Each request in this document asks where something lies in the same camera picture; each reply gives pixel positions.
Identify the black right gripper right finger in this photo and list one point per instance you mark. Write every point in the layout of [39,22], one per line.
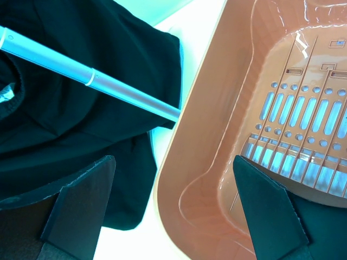
[289,220]

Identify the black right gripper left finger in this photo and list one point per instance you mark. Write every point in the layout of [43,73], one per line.
[61,220]

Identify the black shorts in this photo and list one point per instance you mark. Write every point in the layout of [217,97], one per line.
[54,126]

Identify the orange plastic basket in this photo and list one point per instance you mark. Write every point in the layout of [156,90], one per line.
[271,88]

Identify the white metal clothes rack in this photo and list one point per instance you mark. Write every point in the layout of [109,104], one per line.
[29,50]

